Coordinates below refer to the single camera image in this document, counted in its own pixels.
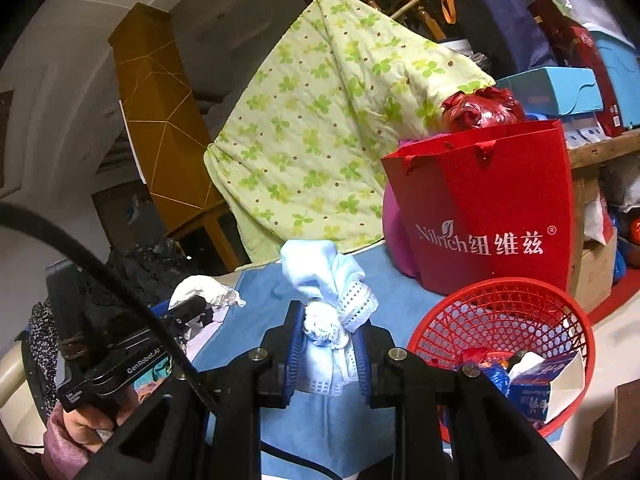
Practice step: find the red plastic mesh basket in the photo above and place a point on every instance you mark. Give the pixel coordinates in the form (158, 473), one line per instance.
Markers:
(499, 318)

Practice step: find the blue white medicine box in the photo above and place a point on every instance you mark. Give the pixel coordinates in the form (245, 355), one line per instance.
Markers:
(548, 388)

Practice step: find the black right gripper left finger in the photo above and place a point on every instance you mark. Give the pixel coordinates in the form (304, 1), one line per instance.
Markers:
(262, 377)

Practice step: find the left hand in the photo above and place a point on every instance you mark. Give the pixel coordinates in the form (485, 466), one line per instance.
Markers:
(85, 424)

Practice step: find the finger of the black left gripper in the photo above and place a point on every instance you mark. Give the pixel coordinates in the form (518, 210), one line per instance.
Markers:
(187, 318)

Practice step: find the brown wooden cabinet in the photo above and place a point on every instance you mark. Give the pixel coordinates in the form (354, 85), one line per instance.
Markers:
(166, 129)

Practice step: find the magenta pillow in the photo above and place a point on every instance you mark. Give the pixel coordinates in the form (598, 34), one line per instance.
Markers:
(396, 236)

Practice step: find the white tissue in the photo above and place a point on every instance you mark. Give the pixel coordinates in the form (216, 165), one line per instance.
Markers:
(216, 295)

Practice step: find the green clover quilt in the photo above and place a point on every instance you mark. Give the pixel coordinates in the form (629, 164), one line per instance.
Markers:
(300, 156)

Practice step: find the black clothes pile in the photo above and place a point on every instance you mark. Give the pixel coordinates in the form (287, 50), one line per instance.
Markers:
(152, 271)

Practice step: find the blue plastic bag ball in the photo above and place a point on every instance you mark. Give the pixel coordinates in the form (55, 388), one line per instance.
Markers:
(498, 375)

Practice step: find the light blue storage box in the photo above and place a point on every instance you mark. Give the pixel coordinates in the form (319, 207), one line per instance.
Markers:
(555, 90)

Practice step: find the light blue cloth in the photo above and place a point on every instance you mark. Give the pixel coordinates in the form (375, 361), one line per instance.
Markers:
(337, 302)

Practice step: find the red Nilrich paper bag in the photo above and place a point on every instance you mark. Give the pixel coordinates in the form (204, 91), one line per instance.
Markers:
(494, 202)

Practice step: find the teal garment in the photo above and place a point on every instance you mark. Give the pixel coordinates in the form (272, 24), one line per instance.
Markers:
(153, 377)

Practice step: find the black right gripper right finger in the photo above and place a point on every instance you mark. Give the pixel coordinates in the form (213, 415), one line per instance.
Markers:
(392, 377)

